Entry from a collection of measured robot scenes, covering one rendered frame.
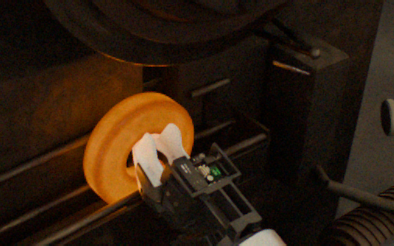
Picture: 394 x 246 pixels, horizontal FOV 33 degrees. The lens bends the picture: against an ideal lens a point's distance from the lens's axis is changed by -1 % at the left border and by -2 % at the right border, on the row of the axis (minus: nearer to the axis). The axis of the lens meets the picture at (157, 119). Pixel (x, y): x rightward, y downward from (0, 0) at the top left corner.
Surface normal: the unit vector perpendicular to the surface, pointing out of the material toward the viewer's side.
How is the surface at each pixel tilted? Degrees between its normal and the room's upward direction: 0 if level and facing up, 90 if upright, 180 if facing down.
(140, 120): 89
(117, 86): 90
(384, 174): 1
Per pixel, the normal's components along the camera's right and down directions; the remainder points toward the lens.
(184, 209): -0.82, 0.32
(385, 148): 0.01, -0.81
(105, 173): 0.60, 0.45
